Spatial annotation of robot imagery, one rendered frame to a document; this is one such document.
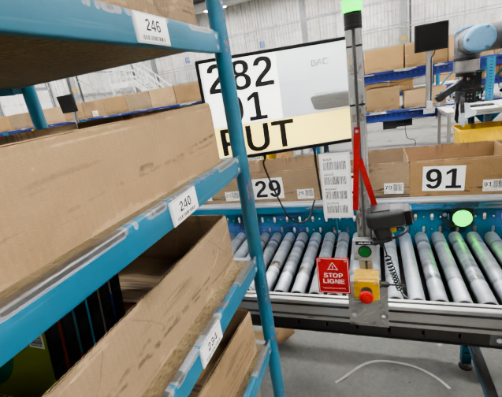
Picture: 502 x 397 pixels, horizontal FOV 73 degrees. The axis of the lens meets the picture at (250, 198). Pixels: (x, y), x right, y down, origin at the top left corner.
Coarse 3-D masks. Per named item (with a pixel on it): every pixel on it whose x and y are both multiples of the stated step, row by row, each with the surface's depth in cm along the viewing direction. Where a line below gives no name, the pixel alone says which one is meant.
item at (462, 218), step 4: (456, 212) 140; (460, 212) 139; (464, 212) 139; (468, 212) 138; (456, 216) 140; (460, 216) 139; (464, 216) 139; (468, 216) 138; (456, 220) 140; (460, 220) 140; (464, 220) 139; (468, 220) 139; (456, 224) 141; (460, 224) 141; (464, 224) 140
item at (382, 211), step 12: (384, 204) 95; (396, 204) 93; (408, 204) 92; (372, 216) 92; (384, 216) 91; (396, 216) 90; (408, 216) 89; (372, 228) 93; (384, 228) 93; (384, 240) 94
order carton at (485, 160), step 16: (448, 144) 164; (464, 144) 162; (480, 144) 160; (496, 144) 155; (416, 160) 171; (432, 160) 143; (448, 160) 141; (464, 160) 139; (480, 160) 137; (496, 160) 135; (416, 176) 147; (480, 176) 139; (496, 176) 137; (416, 192) 149; (432, 192) 147; (448, 192) 145; (464, 192) 143; (480, 192) 141; (496, 192) 139
